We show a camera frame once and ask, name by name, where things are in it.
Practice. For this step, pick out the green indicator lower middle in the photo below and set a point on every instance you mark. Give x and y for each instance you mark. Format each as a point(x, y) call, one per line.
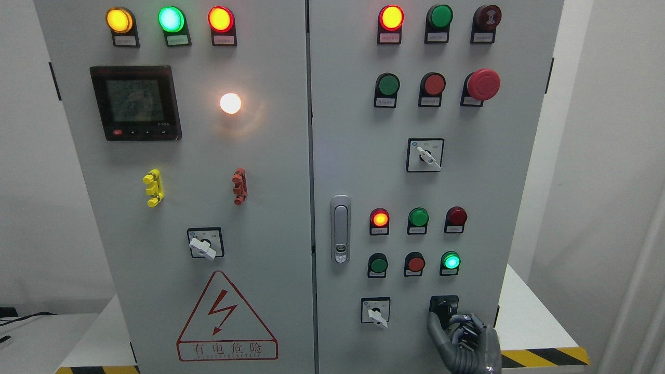
point(418, 220)

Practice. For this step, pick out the white selector switch upper right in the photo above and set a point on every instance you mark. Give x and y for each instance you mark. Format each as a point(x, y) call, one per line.
point(424, 154)

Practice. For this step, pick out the red electric hazard sticker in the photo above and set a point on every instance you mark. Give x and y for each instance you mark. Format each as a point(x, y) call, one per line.
point(223, 326)

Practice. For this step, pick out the black rotary knob switch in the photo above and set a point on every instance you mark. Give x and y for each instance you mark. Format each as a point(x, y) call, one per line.
point(444, 306)

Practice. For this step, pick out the green button top row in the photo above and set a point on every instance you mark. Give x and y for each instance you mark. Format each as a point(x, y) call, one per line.
point(437, 24)

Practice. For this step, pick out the grey electrical control cabinet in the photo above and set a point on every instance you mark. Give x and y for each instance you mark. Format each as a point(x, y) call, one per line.
point(307, 131)

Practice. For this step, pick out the white selector switch lower right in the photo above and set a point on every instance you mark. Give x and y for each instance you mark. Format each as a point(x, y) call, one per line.
point(376, 310)

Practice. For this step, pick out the red emergency stop mushroom button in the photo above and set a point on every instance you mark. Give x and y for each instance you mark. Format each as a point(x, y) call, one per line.
point(479, 86)

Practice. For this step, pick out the red push button bottom middle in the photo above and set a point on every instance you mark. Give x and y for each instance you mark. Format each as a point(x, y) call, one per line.
point(414, 264)

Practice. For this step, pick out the white selector switch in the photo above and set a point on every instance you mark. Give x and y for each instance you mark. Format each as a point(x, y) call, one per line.
point(424, 154)
point(376, 310)

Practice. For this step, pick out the dark red buzzer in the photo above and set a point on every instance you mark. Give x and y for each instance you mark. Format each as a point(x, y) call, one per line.
point(485, 21)

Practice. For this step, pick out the green lit indicator light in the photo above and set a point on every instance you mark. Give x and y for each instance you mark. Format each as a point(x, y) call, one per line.
point(174, 26)

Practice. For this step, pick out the black digital power meter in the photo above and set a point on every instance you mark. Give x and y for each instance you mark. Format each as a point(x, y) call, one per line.
point(137, 103)

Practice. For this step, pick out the white glowing lamp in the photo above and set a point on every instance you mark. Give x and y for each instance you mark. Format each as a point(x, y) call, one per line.
point(230, 103)

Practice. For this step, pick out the green push button second row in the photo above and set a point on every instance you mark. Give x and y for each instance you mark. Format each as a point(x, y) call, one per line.
point(386, 88)

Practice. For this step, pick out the red terminal block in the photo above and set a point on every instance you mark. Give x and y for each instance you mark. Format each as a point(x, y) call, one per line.
point(240, 186)

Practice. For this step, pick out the green push button bottom right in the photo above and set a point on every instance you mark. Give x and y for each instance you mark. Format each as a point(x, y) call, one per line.
point(449, 263)

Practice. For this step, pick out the yellow terminal block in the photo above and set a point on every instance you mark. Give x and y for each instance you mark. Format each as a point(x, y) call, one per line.
point(154, 187)

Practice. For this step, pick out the green push button bottom left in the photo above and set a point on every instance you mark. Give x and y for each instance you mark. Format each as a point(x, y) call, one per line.
point(377, 266)

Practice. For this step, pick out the red push button second row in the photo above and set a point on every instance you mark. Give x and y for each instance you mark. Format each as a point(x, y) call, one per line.
point(432, 87)

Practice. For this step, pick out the white selector switch left door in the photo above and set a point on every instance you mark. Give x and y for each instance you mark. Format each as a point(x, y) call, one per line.
point(206, 243)

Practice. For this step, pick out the red-orange indicator light left door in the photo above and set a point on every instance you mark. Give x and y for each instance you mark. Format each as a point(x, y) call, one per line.
point(222, 26)

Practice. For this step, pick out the red lit indicator lower left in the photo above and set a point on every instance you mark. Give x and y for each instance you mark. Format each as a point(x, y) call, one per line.
point(379, 222)

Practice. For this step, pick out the silver door latch handle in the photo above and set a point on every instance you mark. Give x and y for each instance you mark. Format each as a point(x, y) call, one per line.
point(340, 207)

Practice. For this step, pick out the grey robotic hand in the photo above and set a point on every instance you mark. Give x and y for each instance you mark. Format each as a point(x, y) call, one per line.
point(465, 343)

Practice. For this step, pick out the yellow indicator light top left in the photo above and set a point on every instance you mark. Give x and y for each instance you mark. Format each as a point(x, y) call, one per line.
point(122, 25)

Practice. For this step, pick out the black device with antenna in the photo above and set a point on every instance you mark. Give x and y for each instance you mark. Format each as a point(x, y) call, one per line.
point(8, 312)

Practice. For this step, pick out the green push button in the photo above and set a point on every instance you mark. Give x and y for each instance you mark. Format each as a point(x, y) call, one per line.
point(449, 263)
point(377, 266)

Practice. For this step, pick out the white platform with hazard stripes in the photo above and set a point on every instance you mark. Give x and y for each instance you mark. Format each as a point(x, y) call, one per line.
point(531, 338)

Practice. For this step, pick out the red indicator light right door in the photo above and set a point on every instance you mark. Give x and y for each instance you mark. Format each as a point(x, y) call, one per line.
point(389, 25)

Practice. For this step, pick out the red indicator lower right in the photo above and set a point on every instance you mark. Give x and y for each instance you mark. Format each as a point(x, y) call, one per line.
point(456, 219)

